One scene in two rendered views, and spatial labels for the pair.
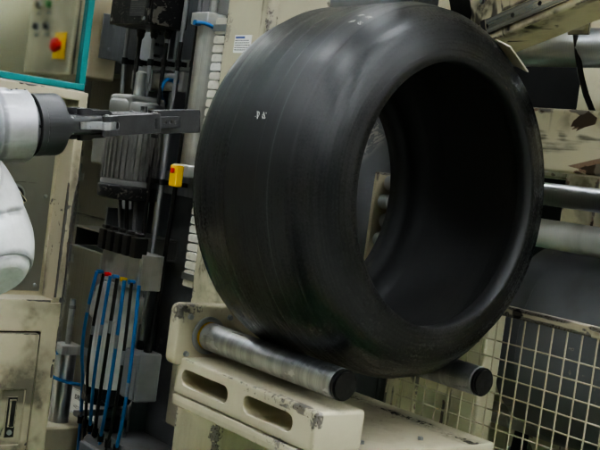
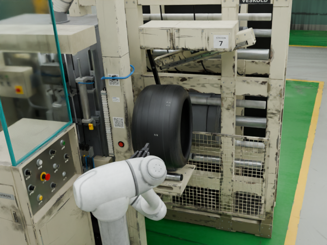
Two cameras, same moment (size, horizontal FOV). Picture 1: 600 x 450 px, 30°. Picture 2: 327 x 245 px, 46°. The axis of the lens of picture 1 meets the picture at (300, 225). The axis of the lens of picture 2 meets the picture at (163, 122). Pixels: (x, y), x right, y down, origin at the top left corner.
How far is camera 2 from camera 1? 1.50 m
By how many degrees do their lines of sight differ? 37
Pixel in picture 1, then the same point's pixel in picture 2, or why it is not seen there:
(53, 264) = (78, 166)
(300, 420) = (175, 187)
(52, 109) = not seen: hidden behind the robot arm
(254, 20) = (118, 94)
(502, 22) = (166, 67)
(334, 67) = (171, 120)
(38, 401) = not seen: hidden behind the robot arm
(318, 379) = (176, 178)
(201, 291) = (118, 157)
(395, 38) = (177, 106)
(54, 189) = (71, 148)
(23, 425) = not seen: hidden behind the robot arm
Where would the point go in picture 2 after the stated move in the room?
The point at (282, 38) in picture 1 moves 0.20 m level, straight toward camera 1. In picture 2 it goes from (148, 111) to (168, 121)
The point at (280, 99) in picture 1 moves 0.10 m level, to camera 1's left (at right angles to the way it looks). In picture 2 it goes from (160, 131) to (145, 135)
